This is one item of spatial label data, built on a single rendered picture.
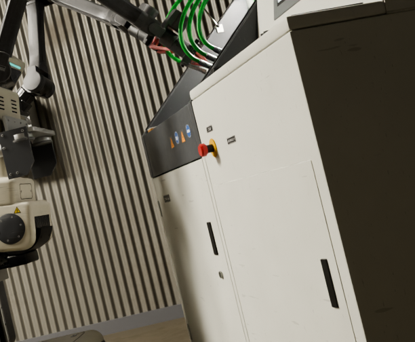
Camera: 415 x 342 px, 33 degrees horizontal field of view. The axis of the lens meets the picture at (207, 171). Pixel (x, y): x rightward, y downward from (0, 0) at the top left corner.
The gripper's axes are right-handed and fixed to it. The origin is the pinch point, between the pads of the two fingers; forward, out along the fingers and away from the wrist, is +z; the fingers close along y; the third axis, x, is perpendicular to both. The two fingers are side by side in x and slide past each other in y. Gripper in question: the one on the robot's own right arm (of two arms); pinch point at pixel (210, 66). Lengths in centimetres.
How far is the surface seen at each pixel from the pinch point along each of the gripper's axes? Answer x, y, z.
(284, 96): -98, -17, 23
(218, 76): -65, -14, 8
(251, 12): -33.5, 13.7, 3.7
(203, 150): -51, -30, 15
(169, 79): 184, 17, -30
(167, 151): -3.2, -32.5, 4.4
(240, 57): -81, -11, 11
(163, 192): 15.1, -44.2, 10.3
